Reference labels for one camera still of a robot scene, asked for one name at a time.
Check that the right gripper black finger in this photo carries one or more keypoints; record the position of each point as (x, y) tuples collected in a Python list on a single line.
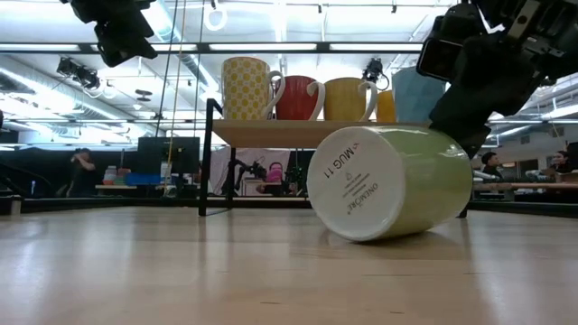
[(478, 108)]

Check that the black background robot arm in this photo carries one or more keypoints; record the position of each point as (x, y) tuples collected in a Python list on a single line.
[(255, 170)]

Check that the light blue faceted mug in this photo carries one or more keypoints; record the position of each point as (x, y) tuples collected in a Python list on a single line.
[(413, 97)]

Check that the person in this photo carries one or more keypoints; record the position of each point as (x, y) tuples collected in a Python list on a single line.
[(490, 160), (560, 161), (274, 173), (83, 176)]

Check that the mustard yellow mug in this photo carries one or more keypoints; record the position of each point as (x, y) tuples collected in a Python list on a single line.
[(345, 101)]

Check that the black metal table frame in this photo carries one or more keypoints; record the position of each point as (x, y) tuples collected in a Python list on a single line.
[(68, 204)]

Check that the black computer monitor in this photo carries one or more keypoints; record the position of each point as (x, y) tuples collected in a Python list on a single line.
[(153, 155)]

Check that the wooden shelf riser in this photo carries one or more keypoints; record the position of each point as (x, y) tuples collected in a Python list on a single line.
[(271, 133)]

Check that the light green mug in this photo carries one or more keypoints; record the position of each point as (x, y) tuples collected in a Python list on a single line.
[(429, 180)]

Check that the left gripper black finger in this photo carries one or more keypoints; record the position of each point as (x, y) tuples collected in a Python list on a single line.
[(126, 45)]

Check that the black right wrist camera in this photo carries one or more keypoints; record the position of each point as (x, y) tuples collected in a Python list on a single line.
[(438, 58)]

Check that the orange mug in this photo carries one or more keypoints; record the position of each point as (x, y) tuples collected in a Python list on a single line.
[(386, 108)]

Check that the black ceiling spotlight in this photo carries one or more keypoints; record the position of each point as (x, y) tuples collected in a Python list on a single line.
[(79, 72), (372, 72)]

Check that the stack of coloured containers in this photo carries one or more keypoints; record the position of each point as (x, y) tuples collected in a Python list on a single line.
[(122, 178)]

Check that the yellow dotted mug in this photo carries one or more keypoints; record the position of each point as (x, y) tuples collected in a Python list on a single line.
[(244, 90)]

